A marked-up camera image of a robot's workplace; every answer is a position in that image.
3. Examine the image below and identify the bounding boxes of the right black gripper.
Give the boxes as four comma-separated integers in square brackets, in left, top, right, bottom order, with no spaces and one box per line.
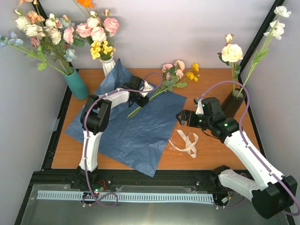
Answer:
[176,109,211,129]

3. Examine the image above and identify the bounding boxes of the cream printed ribbon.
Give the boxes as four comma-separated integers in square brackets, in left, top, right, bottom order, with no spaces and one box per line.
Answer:
[168,129,199,158]

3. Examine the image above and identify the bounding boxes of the pink yellow flower bouquet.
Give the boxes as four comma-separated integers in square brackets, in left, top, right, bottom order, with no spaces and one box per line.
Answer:
[127,60,201,118]

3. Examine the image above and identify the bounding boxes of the blue paper bouquet wrapper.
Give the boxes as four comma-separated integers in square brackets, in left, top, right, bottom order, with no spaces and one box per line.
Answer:
[64,58,188,177]

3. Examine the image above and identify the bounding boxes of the black cylinder table edge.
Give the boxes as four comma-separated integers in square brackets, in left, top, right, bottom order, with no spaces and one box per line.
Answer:
[221,89,246,118]

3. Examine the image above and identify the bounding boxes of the white flower stem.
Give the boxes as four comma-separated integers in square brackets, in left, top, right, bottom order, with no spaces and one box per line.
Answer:
[243,6,291,86]

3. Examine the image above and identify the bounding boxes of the peach rose stem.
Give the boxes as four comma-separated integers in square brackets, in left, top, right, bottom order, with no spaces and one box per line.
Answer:
[217,34,243,82]

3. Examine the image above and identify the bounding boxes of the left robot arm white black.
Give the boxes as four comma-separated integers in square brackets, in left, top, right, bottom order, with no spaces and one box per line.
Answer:
[77,81,154,189]

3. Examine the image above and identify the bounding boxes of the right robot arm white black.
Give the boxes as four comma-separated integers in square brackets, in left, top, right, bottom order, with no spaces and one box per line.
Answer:
[176,110,300,219]

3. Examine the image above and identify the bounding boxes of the white ribbed vase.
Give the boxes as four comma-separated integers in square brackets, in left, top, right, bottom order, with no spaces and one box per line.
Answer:
[102,56,115,77]

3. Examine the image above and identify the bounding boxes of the teal cylindrical vase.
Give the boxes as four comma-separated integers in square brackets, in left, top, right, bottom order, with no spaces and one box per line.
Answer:
[64,67,90,100]

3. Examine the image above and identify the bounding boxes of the pink yellow flowers white vase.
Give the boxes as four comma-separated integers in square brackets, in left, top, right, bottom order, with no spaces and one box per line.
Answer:
[72,0,120,62]

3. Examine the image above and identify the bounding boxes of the mixed flowers in teal vase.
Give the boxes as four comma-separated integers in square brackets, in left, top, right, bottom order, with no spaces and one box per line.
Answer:
[0,0,77,76]

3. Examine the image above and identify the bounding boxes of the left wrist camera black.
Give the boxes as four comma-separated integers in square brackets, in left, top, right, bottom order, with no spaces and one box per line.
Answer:
[126,75,144,90]

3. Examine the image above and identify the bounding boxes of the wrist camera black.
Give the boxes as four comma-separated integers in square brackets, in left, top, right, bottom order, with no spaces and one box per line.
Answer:
[201,97,223,116]
[126,75,144,90]

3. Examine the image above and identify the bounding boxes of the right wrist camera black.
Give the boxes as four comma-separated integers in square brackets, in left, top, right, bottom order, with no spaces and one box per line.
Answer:
[201,97,223,116]

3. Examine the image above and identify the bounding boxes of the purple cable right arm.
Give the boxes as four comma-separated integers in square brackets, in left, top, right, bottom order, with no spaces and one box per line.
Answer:
[196,80,300,217]

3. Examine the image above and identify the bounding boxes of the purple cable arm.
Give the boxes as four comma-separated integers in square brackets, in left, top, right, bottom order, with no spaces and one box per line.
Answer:
[82,72,164,209]
[196,80,300,217]

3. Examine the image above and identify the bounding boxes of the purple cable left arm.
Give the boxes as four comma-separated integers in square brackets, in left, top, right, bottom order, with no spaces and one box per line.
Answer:
[82,72,164,209]

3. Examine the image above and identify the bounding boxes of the black frame post right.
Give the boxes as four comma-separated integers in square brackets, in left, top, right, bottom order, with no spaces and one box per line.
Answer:
[240,0,285,74]

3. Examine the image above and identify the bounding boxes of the black frame post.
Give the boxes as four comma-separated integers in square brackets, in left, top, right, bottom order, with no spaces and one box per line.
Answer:
[240,0,285,74]
[31,0,48,20]

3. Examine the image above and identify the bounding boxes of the black frame post left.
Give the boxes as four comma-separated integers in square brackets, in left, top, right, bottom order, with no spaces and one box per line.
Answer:
[31,0,48,20]

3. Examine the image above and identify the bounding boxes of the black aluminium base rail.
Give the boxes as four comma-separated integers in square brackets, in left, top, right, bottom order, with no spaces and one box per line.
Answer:
[30,169,225,192]

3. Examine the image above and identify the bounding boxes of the light blue slotted cable duct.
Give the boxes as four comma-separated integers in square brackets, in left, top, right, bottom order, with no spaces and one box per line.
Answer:
[36,190,214,204]

